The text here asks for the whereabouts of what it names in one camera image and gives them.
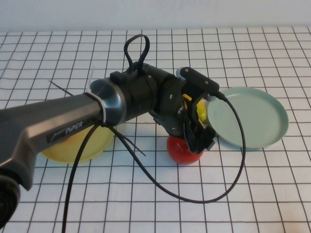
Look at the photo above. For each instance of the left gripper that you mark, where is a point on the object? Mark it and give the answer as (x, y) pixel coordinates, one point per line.
(175, 123)

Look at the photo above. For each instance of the yellow banana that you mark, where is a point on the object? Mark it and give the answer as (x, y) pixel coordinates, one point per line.
(201, 112)

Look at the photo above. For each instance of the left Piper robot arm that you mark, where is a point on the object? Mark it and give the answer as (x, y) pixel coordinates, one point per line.
(60, 116)

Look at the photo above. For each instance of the pale green round plate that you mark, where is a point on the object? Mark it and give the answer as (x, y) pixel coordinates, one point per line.
(262, 116)

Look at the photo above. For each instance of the yellow round plate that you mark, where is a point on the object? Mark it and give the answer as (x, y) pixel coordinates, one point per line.
(97, 143)

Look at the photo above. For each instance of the white black-grid tablecloth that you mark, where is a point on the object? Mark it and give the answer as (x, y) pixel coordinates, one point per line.
(267, 194)

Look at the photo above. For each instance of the white zip tie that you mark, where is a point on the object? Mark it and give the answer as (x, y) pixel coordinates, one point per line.
(102, 109)

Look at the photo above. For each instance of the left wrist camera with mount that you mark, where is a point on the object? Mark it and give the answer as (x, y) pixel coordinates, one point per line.
(198, 80)

